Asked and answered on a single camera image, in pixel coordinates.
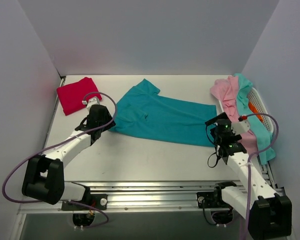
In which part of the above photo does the teal t shirt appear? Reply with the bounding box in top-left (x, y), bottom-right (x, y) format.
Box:
top-left (110, 79), bottom-right (217, 147)

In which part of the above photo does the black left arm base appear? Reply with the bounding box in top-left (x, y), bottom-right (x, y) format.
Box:
top-left (61, 193), bottom-right (108, 211)

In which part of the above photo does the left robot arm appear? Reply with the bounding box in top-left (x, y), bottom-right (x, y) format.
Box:
top-left (21, 104), bottom-right (116, 210)

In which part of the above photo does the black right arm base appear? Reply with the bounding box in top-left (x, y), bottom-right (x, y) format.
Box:
top-left (196, 191), bottom-right (231, 209)

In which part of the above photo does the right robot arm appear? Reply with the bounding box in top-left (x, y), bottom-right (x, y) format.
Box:
top-left (204, 112), bottom-right (292, 240)

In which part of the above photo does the folded red t shirt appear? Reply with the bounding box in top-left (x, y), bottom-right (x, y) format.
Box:
top-left (56, 77), bottom-right (102, 116)

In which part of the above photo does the light turquoise t shirt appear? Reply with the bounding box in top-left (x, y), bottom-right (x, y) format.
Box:
top-left (233, 73), bottom-right (276, 165)

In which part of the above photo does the orange garment in basket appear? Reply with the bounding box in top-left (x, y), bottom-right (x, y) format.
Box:
top-left (248, 102), bottom-right (264, 123)

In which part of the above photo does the white plastic laundry basket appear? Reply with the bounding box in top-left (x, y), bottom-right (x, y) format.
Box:
top-left (218, 87), bottom-right (274, 134)

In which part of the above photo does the pink t shirt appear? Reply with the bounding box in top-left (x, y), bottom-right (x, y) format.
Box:
top-left (210, 76), bottom-right (258, 154)

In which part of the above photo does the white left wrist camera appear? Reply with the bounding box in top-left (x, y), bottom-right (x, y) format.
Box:
top-left (82, 96), bottom-right (100, 110)

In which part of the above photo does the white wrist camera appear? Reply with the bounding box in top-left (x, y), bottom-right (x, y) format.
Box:
top-left (82, 96), bottom-right (100, 110)
top-left (231, 115), bottom-right (251, 136)

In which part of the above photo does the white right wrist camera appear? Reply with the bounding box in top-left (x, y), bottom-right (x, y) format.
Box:
top-left (231, 115), bottom-right (251, 136)

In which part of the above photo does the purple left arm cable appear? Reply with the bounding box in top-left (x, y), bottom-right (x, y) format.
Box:
top-left (1, 91), bottom-right (118, 228)

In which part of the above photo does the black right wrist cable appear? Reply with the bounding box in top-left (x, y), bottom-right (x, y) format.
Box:
top-left (205, 124), bottom-right (225, 169)

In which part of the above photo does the aluminium mounting rail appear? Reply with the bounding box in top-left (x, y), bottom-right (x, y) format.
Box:
top-left (11, 162), bottom-right (298, 240)

